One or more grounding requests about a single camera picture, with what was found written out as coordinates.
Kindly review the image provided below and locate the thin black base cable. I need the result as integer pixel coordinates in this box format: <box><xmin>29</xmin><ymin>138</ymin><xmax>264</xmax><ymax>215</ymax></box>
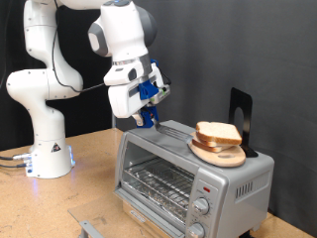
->
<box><xmin>0</xmin><ymin>162</ymin><xmax>28</xmax><ymax>170</ymax></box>

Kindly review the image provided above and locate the round wooden cutting board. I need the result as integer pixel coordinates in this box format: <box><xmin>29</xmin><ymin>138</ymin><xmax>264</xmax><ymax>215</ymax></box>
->
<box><xmin>186</xmin><ymin>131</ymin><xmax>248</xmax><ymax>169</ymax></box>

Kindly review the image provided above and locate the base cable with silver plug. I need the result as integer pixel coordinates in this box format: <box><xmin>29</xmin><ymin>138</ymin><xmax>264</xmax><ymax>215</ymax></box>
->
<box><xmin>0</xmin><ymin>152</ymin><xmax>33</xmax><ymax>163</ymax></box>

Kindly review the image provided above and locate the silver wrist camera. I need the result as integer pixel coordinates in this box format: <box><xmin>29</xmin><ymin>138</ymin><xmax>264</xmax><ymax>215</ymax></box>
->
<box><xmin>153</xmin><ymin>83</ymin><xmax>172</xmax><ymax>105</ymax></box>

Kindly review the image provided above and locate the wire oven rack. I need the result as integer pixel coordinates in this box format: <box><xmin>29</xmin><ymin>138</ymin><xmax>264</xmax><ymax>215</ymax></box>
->
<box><xmin>122</xmin><ymin>158</ymin><xmax>196</xmax><ymax>221</ymax></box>

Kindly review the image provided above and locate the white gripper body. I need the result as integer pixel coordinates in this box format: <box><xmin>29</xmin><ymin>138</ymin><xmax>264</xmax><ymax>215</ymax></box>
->
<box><xmin>103</xmin><ymin>60</ymin><xmax>172</xmax><ymax>120</ymax></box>

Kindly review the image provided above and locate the silver toaster oven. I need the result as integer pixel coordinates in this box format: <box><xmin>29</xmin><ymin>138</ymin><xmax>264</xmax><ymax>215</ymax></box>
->
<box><xmin>113</xmin><ymin>119</ymin><xmax>275</xmax><ymax>238</ymax></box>

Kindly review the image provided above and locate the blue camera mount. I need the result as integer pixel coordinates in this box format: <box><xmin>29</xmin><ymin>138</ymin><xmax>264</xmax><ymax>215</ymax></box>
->
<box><xmin>138</xmin><ymin>80</ymin><xmax>159</xmax><ymax>101</ymax></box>

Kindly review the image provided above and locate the silver oven knob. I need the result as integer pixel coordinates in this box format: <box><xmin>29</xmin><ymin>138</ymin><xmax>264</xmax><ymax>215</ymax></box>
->
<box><xmin>192</xmin><ymin>197</ymin><xmax>211</xmax><ymax>216</ymax></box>
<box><xmin>186</xmin><ymin>222</ymin><xmax>206</xmax><ymax>238</ymax></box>

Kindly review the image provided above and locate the glass oven door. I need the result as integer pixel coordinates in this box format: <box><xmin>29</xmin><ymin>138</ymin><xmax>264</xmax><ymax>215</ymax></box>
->
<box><xmin>67</xmin><ymin>190</ymin><xmax>187</xmax><ymax>238</ymax></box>

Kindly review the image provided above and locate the black metal bookend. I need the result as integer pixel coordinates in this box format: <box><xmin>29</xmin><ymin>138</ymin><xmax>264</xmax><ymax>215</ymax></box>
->
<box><xmin>228</xmin><ymin>86</ymin><xmax>260</xmax><ymax>159</ymax></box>

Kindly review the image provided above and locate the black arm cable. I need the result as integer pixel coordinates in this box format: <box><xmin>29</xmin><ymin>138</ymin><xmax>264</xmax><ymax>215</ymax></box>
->
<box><xmin>51</xmin><ymin>0</ymin><xmax>173</xmax><ymax>94</ymax></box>

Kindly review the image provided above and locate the spatula with blue grip block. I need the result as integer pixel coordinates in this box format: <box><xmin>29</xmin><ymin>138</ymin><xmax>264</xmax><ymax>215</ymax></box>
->
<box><xmin>135</xmin><ymin>105</ymin><xmax>196</xmax><ymax>145</ymax></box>

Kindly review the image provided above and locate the white bread slice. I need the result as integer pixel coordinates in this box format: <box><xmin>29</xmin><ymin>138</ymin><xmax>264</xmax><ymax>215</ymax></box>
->
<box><xmin>191</xmin><ymin>132</ymin><xmax>233</xmax><ymax>154</ymax></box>
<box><xmin>195</xmin><ymin>120</ymin><xmax>243</xmax><ymax>146</ymax></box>

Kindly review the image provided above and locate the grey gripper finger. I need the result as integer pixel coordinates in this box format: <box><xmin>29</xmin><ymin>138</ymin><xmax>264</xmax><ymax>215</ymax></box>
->
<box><xmin>131</xmin><ymin>111</ymin><xmax>146</xmax><ymax>128</ymax></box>

